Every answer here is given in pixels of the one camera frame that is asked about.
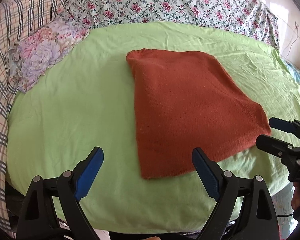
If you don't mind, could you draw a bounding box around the light green bed sheet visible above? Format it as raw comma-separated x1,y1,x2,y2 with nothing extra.
7,22,300,233

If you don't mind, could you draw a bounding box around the orange knit sweater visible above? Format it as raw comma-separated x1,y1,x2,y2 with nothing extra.
126,49,271,179

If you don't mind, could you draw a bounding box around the plaid checkered blanket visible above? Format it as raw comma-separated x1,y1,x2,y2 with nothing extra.
0,0,65,237

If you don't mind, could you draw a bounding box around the floral rose quilt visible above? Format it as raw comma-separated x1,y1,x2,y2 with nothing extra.
65,0,279,48

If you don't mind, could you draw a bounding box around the purple floral pillow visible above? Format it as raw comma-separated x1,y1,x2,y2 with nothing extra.
8,16,89,93

